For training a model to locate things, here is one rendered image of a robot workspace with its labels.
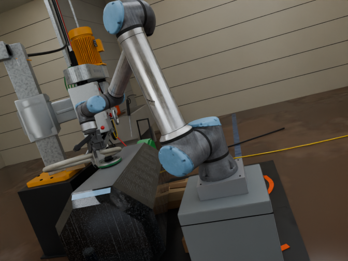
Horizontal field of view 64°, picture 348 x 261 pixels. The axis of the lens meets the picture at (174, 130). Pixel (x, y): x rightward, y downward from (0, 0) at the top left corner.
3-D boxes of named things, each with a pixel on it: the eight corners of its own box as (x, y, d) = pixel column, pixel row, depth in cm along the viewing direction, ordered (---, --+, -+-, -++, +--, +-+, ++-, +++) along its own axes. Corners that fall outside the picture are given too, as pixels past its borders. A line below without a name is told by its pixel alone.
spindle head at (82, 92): (93, 132, 268) (77, 87, 259) (115, 126, 269) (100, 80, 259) (85, 141, 233) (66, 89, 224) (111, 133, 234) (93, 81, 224)
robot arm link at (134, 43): (215, 159, 120) (142, -10, 111) (191, 179, 109) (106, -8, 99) (190, 163, 131) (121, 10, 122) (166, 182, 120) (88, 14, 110)
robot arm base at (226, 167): (233, 159, 144) (228, 141, 142) (242, 173, 125) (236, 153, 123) (198, 170, 145) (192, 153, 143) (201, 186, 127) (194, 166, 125)
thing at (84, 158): (61, 170, 202) (60, 165, 202) (127, 150, 204) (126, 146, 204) (27, 176, 153) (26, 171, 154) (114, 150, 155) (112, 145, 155)
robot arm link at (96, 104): (104, 91, 153) (95, 98, 162) (86, 97, 145) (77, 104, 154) (112, 106, 154) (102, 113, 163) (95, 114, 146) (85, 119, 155)
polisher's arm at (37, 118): (24, 138, 257) (14, 111, 252) (26, 134, 288) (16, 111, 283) (102, 112, 286) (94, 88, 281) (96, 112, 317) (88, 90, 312)
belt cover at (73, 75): (89, 86, 315) (84, 71, 311) (111, 80, 315) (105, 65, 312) (64, 91, 221) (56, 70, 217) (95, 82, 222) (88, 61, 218)
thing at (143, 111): (115, 164, 539) (100, 122, 521) (135, 143, 662) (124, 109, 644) (145, 158, 524) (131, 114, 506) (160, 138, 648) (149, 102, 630)
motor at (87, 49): (82, 72, 308) (69, 35, 300) (109, 64, 309) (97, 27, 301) (75, 71, 281) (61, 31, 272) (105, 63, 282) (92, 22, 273)
